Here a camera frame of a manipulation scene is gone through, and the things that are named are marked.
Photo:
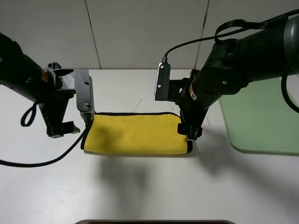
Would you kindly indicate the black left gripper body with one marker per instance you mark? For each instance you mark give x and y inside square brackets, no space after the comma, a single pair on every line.
[54,106]

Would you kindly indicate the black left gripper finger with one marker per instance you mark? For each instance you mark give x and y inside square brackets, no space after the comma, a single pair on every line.
[69,128]

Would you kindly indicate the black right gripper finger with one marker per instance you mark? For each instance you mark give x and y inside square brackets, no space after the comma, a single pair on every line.
[182,129]
[193,133]

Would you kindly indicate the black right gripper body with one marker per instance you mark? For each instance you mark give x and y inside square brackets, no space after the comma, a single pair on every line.
[181,92]

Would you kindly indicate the yellow towel with black trim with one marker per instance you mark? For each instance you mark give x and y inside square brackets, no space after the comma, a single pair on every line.
[135,134]

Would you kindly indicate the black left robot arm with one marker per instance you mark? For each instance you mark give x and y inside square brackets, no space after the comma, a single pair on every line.
[45,87]

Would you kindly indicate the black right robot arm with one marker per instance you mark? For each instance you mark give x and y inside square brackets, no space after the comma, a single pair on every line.
[271,52]

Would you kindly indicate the light green plastic tray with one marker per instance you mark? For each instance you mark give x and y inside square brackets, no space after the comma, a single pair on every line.
[259,121]

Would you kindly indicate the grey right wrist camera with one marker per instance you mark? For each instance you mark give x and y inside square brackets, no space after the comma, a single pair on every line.
[162,82]

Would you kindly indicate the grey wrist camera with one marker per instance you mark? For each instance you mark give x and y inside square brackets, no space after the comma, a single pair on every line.
[84,93]
[162,82]

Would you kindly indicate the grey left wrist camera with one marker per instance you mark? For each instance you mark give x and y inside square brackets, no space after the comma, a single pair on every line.
[84,93]

